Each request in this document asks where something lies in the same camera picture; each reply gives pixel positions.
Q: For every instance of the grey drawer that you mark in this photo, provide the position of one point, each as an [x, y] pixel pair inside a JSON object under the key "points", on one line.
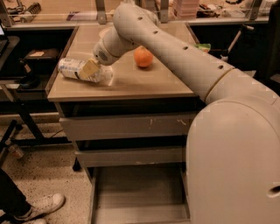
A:
{"points": [[126, 126], [140, 194], [133, 156]]}

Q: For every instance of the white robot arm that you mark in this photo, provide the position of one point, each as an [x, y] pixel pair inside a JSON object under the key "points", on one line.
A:
{"points": [[233, 145]]}

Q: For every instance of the small bottle on floor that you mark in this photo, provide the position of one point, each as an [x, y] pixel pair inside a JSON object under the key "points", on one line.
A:
{"points": [[15, 150]]}

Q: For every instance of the black box on shelf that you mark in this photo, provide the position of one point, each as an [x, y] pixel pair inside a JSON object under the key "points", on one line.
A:
{"points": [[51, 54]]}

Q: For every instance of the grey drawer cabinet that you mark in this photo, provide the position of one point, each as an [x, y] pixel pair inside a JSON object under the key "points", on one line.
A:
{"points": [[133, 91]]}

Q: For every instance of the top grey drawer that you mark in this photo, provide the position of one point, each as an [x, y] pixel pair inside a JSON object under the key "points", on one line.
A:
{"points": [[126, 126]]}

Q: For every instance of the middle grey drawer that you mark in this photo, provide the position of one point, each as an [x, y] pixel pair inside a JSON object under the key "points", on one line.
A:
{"points": [[133, 156]]}

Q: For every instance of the dark trouser leg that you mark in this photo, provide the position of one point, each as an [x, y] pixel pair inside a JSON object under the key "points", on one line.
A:
{"points": [[12, 201]]}

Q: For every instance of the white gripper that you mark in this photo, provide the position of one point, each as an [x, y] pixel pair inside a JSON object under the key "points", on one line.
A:
{"points": [[105, 56]]}

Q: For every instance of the pink stacked containers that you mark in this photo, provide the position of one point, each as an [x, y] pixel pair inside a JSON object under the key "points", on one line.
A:
{"points": [[185, 9]]}

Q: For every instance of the orange fruit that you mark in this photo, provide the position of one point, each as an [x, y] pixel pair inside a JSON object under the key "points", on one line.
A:
{"points": [[143, 57]]}

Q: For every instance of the white sneaker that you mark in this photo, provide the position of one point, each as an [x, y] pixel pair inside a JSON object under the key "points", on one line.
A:
{"points": [[46, 205], [36, 221]]}

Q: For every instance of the white spray bottle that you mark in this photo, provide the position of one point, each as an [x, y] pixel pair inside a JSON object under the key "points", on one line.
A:
{"points": [[244, 27]]}

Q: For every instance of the black side desk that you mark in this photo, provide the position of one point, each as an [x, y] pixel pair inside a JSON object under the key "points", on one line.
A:
{"points": [[31, 78]]}

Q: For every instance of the black office chair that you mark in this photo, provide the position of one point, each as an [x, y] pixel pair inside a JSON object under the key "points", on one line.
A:
{"points": [[271, 62]]}

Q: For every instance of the bottom grey drawer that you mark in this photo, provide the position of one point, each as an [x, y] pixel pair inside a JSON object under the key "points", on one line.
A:
{"points": [[140, 194]]}

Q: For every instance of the green chip bag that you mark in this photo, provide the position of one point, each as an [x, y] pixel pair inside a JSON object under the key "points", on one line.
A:
{"points": [[204, 47]]}

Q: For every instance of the white paper bowl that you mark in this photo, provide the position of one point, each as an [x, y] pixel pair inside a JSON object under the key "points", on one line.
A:
{"points": [[103, 32]]}

